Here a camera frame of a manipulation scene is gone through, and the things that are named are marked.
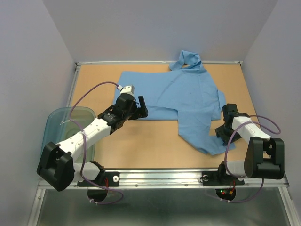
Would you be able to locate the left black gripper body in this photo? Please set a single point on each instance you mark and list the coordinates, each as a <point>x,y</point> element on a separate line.
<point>130,115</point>

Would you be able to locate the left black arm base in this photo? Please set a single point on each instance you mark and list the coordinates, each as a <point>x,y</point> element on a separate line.
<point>108,179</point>

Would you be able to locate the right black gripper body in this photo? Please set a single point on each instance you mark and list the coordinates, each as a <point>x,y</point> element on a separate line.
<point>226,133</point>

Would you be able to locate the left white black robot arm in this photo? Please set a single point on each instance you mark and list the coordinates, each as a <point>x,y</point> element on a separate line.
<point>57,163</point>

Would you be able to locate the aluminium front rail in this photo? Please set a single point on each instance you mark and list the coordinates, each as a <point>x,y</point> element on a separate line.
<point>172,179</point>

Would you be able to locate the clear blue plastic bin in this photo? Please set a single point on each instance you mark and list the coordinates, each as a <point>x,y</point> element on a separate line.
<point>59,127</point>

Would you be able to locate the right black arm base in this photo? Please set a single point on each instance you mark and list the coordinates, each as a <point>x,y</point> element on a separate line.
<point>213,178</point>

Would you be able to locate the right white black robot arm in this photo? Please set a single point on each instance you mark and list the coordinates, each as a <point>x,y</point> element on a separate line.
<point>265,156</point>

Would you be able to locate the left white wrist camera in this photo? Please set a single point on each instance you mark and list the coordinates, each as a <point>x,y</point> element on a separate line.
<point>126,89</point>

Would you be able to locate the light blue long sleeve shirt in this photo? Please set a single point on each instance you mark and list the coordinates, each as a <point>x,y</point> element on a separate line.
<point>187,94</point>

